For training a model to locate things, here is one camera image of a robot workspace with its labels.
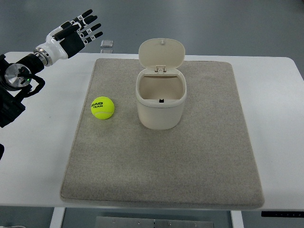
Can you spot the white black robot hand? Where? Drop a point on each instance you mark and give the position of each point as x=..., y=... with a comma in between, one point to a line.
x=64, y=42

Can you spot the yellow tennis ball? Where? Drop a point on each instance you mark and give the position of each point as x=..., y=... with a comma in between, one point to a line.
x=102, y=108

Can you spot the beige plastic bin with lid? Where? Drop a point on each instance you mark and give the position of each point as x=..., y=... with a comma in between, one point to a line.
x=161, y=88

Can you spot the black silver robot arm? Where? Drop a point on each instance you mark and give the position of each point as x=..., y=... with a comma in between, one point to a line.
x=20, y=80

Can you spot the white table leg left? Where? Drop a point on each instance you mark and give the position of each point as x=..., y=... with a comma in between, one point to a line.
x=57, y=217

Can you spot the white table leg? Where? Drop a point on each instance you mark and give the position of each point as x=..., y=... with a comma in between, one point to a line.
x=57, y=217
x=237, y=219

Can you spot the beige felt mat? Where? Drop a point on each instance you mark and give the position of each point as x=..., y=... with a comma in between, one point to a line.
x=205, y=161

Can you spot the metal plate under table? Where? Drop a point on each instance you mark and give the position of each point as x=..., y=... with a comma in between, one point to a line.
x=118, y=222

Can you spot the white table leg right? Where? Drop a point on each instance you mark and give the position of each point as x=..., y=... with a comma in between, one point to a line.
x=237, y=219

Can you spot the black desk control panel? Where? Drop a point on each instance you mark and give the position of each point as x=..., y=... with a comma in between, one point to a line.
x=282, y=214

